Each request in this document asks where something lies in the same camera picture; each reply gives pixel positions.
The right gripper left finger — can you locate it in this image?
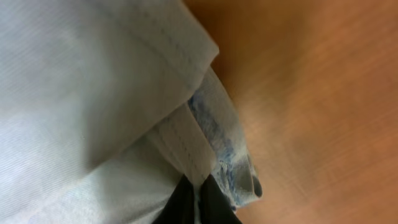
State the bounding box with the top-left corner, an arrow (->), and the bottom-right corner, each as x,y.
152,175 -> 195,224

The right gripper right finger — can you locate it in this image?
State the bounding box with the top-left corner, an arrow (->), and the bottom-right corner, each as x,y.
199,175 -> 242,224

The light blue printed t-shirt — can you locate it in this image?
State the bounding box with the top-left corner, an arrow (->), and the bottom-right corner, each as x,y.
1,0 -> 262,223

